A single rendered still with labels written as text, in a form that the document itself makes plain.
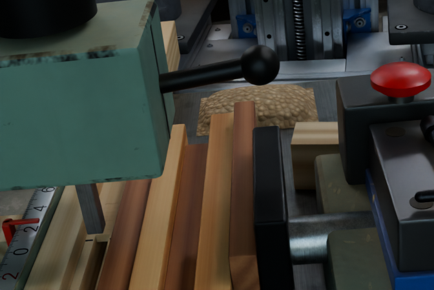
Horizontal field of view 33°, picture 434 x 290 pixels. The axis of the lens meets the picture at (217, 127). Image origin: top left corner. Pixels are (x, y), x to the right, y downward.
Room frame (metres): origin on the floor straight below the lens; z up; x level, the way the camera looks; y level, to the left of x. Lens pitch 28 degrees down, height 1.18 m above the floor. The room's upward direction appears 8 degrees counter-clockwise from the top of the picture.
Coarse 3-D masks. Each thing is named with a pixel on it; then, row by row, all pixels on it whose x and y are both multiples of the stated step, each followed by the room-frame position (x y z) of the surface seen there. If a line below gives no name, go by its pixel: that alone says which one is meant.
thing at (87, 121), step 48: (144, 0) 0.36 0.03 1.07; (0, 48) 0.32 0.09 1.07; (48, 48) 0.31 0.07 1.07; (96, 48) 0.30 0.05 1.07; (144, 48) 0.31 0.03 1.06; (0, 96) 0.31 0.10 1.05; (48, 96) 0.30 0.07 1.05; (96, 96) 0.30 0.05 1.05; (144, 96) 0.30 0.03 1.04; (0, 144) 0.31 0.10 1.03; (48, 144) 0.30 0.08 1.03; (96, 144) 0.30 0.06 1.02; (144, 144) 0.30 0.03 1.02
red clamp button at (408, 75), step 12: (372, 72) 0.34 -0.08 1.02; (384, 72) 0.33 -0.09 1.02; (396, 72) 0.33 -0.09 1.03; (408, 72) 0.33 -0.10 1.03; (420, 72) 0.33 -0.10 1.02; (372, 84) 0.33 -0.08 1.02; (384, 84) 0.32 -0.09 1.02; (396, 84) 0.32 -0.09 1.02; (408, 84) 0.32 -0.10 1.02; (420, 84) 0.32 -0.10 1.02; (396, 96) 0.32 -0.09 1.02; (408, 96) 0.32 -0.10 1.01
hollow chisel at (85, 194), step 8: (88, 184) 0.33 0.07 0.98; (80, 192) 0.33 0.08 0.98; (88, 192) 0.33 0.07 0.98; (96, 192) 0.34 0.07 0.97; (80, 200) 0.33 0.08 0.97; (88, 200) 0.33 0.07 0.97; (96, 200) 0.34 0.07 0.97; (88, 208) 0.33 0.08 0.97; (96, 208) 0.33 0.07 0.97; (88, 216) 0.33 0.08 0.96; (96, 216) 0.33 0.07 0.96; (88, 224) 0.33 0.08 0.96; (96, 224) 0.33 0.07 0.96; (104, 224) 0.34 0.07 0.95; (88, 232) 0.33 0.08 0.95; (96, 232) 0.33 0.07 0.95
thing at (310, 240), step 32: (256, 128) 0.35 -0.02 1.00; (256, 160) 0.31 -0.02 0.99; (256, 192) 0.28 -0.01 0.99; (256, 224) 0.26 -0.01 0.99; (288, 224) 0.30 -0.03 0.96; (320, 224) 0.30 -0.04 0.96; (352, 224) 0.30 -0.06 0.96; (288, 256) 0.26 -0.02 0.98; (320, 256) 0.29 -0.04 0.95; (288, 288) 0.26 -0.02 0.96
